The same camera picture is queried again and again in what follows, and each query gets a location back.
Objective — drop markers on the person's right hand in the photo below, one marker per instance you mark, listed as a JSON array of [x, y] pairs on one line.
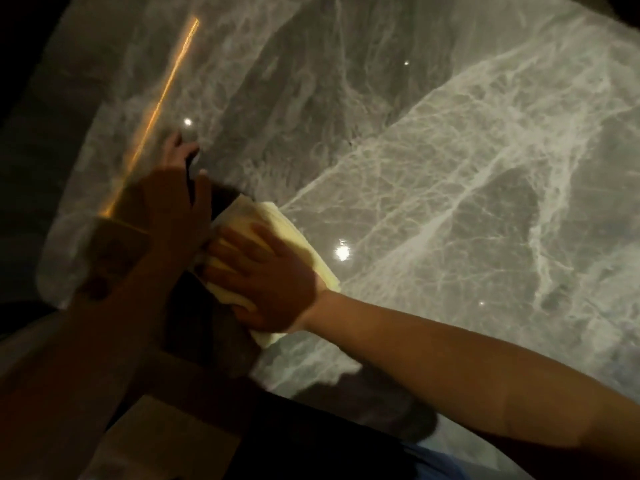
[[272, 287]]

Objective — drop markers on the person's left hand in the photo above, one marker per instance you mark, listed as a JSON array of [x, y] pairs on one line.
[[167, 214]]

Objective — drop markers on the person's right thumb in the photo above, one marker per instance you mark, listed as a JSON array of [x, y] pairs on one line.
[[252, 317]]

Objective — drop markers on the person's left thumb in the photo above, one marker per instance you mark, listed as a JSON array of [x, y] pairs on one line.
[[203, 197]]

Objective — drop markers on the person's right little finger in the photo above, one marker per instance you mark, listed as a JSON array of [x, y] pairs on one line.
[[270, 238]]

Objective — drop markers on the person's right middle finger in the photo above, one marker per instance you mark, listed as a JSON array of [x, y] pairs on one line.
[[230, 257]]

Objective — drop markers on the yellow cleaning cloth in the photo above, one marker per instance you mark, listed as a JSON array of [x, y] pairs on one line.
[[295, 239]]

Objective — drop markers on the dark brown object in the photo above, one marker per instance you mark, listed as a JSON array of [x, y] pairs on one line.
[[210, 324]]

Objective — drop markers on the person's right forearm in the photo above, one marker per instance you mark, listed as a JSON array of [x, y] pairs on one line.
[[475, 379]]

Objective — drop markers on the person's left forearm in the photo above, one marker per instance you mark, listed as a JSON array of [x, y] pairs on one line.
[[75, 354]]

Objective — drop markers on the person's dark shirt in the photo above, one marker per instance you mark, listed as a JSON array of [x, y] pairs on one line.
[[320, 444]]

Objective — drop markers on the tan wooden furniture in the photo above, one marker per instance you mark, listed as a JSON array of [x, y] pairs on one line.
[[155, 439]]

